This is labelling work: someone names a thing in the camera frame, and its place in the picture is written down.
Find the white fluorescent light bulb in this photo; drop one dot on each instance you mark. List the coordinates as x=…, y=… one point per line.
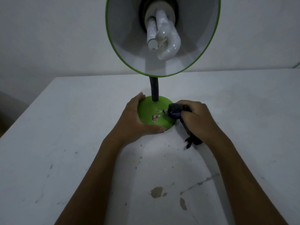
x=164, y=37

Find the person's right hand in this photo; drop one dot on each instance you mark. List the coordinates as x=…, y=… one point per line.
x=201, y=121

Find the person's left forearm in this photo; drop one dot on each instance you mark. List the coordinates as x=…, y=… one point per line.
x=91, y=187

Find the person's left hand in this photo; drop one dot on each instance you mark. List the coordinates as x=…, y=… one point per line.
x=133, y=124

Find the person's right forearm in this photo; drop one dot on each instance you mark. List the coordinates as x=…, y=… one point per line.
x=243, y=187

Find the light wooden cabinet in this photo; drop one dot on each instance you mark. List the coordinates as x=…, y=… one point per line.
x=11, y=112

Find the green table lamp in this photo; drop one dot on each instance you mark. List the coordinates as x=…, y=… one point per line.
x=150, y=110

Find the dark grey cloth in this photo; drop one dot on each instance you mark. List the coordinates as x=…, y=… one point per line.
x=175, y=112

